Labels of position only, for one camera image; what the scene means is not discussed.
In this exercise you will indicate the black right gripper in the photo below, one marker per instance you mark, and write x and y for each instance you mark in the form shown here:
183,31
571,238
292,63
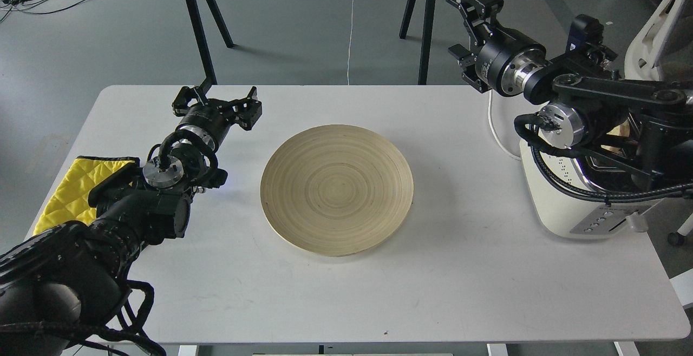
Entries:
502,59

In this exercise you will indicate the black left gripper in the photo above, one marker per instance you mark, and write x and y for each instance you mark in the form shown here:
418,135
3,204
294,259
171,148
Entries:
207,119

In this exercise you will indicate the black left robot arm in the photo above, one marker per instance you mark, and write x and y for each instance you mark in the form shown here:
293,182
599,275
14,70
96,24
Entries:
70,282

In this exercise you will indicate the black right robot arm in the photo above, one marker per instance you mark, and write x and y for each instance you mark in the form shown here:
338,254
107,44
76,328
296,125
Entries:
596,137

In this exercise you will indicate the white chrome toaster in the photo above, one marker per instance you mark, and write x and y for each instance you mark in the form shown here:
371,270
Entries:
577,219

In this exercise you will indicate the round wooden plate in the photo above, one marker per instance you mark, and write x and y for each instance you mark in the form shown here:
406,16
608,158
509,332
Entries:
336,190

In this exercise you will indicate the yellow quilted cloth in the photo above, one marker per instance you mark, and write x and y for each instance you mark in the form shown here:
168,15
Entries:
69,202

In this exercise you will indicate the white office chair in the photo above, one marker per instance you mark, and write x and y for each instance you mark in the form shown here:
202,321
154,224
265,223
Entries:
658,31

